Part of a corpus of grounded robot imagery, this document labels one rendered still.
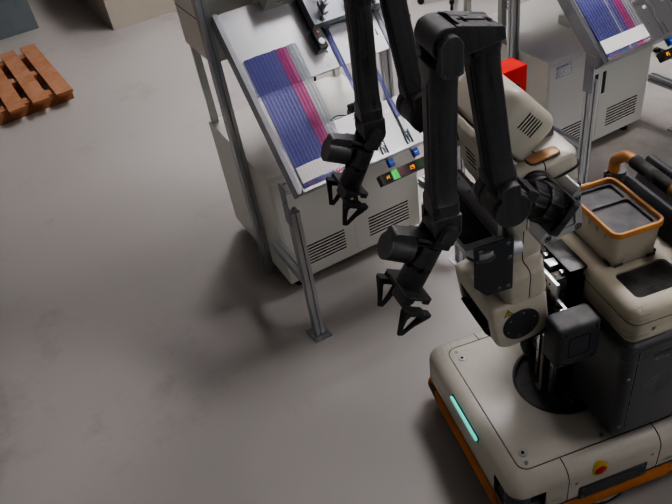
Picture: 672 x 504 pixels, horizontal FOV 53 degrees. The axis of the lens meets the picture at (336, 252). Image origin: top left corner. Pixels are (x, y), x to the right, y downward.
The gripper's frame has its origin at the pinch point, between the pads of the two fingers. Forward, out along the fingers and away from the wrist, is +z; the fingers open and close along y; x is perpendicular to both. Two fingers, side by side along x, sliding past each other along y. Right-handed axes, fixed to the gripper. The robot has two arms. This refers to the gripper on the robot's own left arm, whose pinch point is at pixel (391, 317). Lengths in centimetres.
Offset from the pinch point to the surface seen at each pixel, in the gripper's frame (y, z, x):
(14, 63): -492, 146, -38
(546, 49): -158, -42, 156
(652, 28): -124, -69, 173
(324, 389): -68, 90, 50
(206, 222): -203, 102, 39
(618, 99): -151, -32, 211
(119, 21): -542, 105, 44
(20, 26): -604, 151, -29
